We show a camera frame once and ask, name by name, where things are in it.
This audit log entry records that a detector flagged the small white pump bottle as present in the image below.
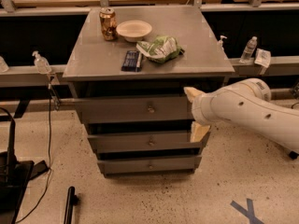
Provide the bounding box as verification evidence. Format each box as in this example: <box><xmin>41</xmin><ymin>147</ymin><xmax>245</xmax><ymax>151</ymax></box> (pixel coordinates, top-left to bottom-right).
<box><xmin>218</xmin><ymin>35</ymin><xmax>227</xmax><ymax>50</ymax></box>

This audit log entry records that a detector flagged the clear sanitizer pump bottle left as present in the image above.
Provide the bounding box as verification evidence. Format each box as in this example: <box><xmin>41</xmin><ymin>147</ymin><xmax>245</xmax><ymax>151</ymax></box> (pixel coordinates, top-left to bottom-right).
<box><xmin>32</xmin><ymin>50</ymin><xmax>51</xmax><ymax>75</ymax></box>

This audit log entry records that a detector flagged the green chip bag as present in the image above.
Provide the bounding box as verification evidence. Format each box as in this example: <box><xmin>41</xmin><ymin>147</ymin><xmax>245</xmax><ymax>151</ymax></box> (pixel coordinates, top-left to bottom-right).
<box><xmin>136</xmin><ymin>35</ymin><xmax>185</xmax><ymax>63</ymax></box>

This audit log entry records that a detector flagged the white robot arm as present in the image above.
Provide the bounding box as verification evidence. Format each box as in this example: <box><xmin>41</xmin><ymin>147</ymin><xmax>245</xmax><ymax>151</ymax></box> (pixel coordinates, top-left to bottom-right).
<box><xmin>184</xmin><ymin>78</ymin><xmax>299</xmax><ymax>153</ymax></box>

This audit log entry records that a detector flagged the white paper packet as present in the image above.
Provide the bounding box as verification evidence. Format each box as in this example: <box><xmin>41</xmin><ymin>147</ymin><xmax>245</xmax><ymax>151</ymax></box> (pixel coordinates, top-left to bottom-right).
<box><xmin>254</xmin><ymin>49</ymin><xmax>271</xmax><ymax>68</ymax></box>

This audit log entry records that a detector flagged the white paper bowl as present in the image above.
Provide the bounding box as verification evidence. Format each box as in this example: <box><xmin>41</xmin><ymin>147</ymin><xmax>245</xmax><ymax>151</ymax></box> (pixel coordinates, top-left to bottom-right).
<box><xmin>117</xmin><ymin>21</ymin><xmax>152</xmax><ymax>42</ymax></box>

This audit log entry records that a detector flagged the gold soda can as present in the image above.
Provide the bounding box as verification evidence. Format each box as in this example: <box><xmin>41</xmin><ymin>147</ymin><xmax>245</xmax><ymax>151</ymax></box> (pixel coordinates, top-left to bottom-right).
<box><xmin>99</xmin><ymin>7</ymin><xmax>118</xmax><ymax>41</ymax></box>

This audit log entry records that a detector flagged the grey metal rail shelf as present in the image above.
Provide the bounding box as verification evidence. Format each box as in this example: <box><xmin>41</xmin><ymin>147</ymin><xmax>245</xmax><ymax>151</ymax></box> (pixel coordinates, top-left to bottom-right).
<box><xmin>0</xmin><ymin>56</ymin><xmax>299</xmax><ymax>88</ymax></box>

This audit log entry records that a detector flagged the grey drawer cabinet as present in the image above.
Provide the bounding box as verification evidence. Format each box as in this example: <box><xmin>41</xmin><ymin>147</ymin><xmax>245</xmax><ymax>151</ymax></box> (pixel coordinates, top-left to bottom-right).
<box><xmin>62</xmin><ymin>5</ymin><xmax>235</xmax><ymax>178</ymax></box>

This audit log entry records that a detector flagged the grey middle drawer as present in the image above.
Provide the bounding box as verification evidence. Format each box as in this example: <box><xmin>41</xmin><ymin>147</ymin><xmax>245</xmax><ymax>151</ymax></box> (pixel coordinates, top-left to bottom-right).
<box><xmin>88</xmin><ymin>130</ymin><xmax>209</xmax><ymax>153</ymax></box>

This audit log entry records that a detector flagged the black bar on floor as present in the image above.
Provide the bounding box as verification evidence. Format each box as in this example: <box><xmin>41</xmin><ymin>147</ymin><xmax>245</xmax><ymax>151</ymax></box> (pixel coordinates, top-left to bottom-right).
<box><xmin>64</xmin><ymin>186</ymin><xmax>78</xmax><ymax>224</ymax></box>

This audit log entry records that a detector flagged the grey top drawer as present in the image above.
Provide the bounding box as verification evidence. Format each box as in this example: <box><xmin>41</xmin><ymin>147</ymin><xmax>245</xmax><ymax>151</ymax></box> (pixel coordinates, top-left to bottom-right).
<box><xmin>75</xmin><ymin>96</ymin><xmax>192</xmax><ymax>124</ymax></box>

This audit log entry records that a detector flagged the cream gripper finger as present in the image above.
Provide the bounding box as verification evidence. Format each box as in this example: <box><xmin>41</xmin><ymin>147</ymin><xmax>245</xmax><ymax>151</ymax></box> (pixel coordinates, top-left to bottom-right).
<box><xmin>190</xmin><ymin>121</ymin><xmax>210</xmax><ymax>143</ymax></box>
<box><xmin>183</xmin><ymin>87</ymin><xmax>204</xmax><ymax>103</ymax></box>

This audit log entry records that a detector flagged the clear bottle far left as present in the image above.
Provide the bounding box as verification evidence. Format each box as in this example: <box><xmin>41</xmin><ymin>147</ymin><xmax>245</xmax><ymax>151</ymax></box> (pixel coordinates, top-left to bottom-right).
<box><xmin>0</xmin><ymin>56</ymin><xmax>9</xmax><ymax>72</ymax></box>

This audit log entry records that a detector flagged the dark blue snack bar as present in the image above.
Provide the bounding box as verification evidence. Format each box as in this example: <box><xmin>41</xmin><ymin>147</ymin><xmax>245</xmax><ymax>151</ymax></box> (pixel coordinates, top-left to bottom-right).
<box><xmin>121</xmin><ymin>50</ymin><xmax>142</xmax><ymax>72</ymax></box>

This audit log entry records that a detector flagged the grey bottom drawer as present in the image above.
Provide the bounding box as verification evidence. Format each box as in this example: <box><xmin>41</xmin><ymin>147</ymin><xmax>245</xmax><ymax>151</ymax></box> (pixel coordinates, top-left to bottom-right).
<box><xmin>98</xmin><ymin>155</ymin><xmax>202</xmax><ymax>175</ymax></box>

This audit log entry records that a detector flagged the black stand base left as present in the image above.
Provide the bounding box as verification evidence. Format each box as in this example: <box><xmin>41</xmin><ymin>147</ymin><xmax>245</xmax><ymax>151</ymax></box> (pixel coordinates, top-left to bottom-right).
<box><xmin>0</xmin><ymin>107</ymin><xmax>50</xmax><ymax>224</ymax></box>

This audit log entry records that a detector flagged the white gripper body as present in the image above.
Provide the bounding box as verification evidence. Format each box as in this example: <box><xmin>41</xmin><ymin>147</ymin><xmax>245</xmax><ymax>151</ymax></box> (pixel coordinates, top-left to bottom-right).
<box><xmin>192</xmin><ymin>92</ymin><xmax>219</xmax><ymax>126</ymax></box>

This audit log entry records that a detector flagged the clear plastic water bottle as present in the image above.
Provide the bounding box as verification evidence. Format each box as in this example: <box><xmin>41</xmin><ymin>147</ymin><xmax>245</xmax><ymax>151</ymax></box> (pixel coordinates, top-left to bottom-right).
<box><xmin>240</xmin><ymin>36</ymin><xmax>257</xmax><ymax>63</ymax></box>

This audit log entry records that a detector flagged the black wheeled stand leg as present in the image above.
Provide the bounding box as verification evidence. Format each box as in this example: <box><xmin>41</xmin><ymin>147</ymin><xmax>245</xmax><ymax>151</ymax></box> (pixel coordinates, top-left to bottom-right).
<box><xmin>289</xmin><ymin>151</ymin><xmax>299</xmax><ymax>160</ymax></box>

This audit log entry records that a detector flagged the grey drawer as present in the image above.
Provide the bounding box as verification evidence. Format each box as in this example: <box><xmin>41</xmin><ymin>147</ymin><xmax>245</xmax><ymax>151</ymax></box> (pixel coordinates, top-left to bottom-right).
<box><xmin>98</xmin><ymin>155</ymin><xmax>202</xmax><ymax>175</ymax></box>
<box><xmin>75</xmin><ymin>96</ymin><xmax>192</xmax><ymax>124</ymax></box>
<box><xmin>88</xmin><ymin>130</ymin><xmax>209</xmax><ymax>153</ymax></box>

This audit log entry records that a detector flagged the black cable on floor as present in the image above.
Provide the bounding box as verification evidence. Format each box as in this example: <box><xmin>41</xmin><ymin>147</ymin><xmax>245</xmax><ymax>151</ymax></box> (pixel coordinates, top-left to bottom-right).
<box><xmin>15</xmin><ymin>83</ymin><xmax>54</xmax><ymax>224</ymax></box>

